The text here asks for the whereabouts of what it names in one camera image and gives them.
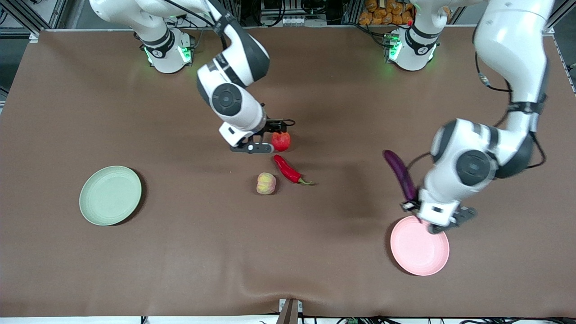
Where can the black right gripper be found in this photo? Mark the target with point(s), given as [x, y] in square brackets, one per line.
[272, 125]

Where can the red pomegranate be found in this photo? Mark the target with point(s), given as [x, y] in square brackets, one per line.
[282, 143]

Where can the purple eggplant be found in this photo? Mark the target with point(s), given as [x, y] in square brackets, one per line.
[400, 175]

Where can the red chili pepper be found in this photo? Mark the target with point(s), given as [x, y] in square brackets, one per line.
[285, 168]

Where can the yellow pink peach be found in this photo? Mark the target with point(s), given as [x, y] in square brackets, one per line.
[266, 183]

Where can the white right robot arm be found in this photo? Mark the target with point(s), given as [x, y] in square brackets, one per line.
[234, 96]

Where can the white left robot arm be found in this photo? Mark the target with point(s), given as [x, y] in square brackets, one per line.
[472, 168]

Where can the pink plate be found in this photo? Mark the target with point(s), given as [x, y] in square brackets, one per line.
[414, 252]

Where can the white socket strip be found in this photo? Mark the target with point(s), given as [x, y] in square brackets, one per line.
[294, 20]

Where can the brown table cloth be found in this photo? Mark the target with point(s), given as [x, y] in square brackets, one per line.
[288, 252]

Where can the orange lumpy items heap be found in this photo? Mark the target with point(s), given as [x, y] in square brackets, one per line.
[382, 15]

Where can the pale green plate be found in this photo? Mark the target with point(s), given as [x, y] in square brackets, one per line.
[110, 195]

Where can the aluminium frame profile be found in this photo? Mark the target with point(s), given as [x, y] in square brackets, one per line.
[24, 15]
[231, 11]
[560, 15]
[351, 11]

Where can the grey table clamp bracket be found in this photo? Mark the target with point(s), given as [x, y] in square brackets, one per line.
[289, 312]

